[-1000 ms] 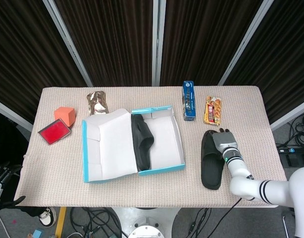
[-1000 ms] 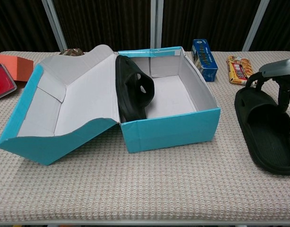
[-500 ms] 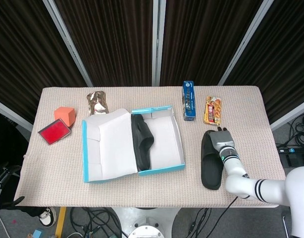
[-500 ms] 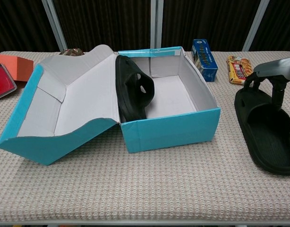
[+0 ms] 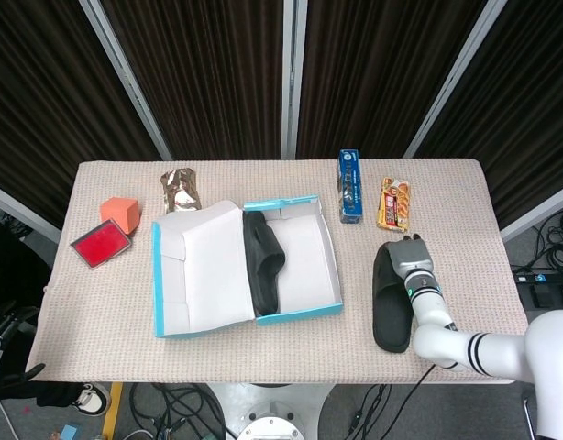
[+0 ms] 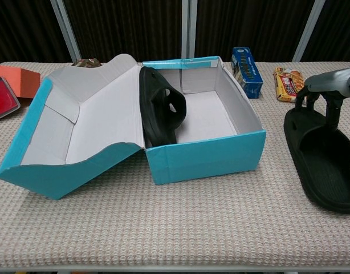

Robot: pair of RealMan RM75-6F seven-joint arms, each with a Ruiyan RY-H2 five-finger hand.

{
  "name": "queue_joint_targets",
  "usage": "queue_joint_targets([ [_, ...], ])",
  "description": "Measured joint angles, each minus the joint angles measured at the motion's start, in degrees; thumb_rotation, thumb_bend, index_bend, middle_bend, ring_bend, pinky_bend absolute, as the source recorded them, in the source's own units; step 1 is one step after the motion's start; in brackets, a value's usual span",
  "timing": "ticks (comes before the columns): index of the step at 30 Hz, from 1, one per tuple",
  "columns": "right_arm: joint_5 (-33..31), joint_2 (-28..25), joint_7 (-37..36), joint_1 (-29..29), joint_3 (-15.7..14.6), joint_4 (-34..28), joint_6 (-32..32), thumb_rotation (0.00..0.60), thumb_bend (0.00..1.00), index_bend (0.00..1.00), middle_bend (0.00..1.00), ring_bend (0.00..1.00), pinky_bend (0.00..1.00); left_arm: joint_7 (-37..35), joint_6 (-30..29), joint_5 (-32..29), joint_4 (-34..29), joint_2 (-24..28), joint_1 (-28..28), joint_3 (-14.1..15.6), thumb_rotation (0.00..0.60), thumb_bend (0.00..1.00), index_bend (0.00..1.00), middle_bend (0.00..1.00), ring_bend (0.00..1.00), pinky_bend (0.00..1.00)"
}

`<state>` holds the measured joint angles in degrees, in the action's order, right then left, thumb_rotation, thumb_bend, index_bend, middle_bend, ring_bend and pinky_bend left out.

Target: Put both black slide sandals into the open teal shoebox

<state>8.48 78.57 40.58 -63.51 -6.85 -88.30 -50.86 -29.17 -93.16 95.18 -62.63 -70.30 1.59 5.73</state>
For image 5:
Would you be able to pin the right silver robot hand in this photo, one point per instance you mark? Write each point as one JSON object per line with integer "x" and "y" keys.
{"x": 412, "y": 256}

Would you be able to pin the black rubber slipper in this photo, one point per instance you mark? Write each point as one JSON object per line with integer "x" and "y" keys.
{"x": 263, "y": 261}
{"x": 389, "y": 316}

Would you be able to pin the light blue shoe box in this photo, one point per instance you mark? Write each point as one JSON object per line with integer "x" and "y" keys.
{"x": 309, "y": 275}

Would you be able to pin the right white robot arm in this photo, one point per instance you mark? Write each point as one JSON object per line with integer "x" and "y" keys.
{"x": 492, "y": 353}

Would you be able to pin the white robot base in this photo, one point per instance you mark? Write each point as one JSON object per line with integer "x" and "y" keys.
{"x": 268, "y": 412}

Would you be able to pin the long blue wrap box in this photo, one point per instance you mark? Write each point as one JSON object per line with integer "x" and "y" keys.
{"x": 351, "y": 188}

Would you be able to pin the black foot pedal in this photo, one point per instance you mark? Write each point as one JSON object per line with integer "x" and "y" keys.
{"x": 545, "y": 295}

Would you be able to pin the yellow snack packet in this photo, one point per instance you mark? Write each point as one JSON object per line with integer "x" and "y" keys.
{"x": 394, "y": 206}

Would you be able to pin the white black sneaker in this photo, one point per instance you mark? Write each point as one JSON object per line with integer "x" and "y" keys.
{"x": 93, "y": 401}

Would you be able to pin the small blue floor block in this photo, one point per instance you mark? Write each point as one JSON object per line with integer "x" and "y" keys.
{"x": 70, "y": 433}

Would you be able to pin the black power strip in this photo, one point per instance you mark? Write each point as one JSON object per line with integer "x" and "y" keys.
{"x": 540, "y": 276}

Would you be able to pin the red ink pad case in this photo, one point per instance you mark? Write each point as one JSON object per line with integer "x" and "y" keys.
{"x": 100, "y": 243}

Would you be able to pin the beige woven tablecloth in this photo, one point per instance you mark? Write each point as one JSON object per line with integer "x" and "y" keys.
{"x": 263, "y": 362}

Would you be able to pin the orange foam block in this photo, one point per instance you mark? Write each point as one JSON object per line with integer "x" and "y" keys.
{"x": 121, "y": 213}

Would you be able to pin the dark brown pleated curtain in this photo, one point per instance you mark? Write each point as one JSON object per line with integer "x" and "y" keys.
{"x": 529, "y": 101}
{"x": 208, "y": 69}
{"x": 43, "y": 91}
{"x": 378, "y": 69}

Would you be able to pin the brown foil snack bag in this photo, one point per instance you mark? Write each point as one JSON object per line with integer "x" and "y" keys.
{"x": 180, "y": 188}

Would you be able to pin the grey aluminium partition post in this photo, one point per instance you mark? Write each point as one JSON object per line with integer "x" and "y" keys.
{"x": 293, "y": 78}
{"x": 125, "y": 78}
{"x": 455, "y": 78}
{"x": 25, "y": 213}
{"x": 538, "y": 213}

